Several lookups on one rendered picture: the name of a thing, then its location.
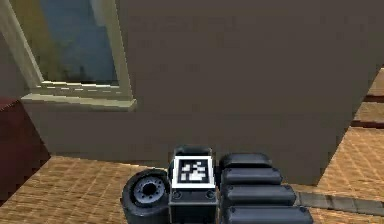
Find dark red cabinet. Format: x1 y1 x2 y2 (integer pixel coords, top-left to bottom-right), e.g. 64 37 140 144
0 97 52 206

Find cream framed window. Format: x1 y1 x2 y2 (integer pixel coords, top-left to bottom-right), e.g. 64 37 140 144
0 0 138 113

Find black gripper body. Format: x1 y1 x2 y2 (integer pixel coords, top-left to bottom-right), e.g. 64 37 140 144
120 168 172 224

